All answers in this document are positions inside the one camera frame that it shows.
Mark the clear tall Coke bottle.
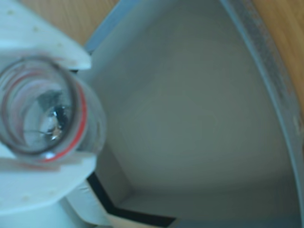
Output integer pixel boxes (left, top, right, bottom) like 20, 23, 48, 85
0, 56, 106, 164

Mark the grey cardboard box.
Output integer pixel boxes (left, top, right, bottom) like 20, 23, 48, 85
64, 0, 304, 228

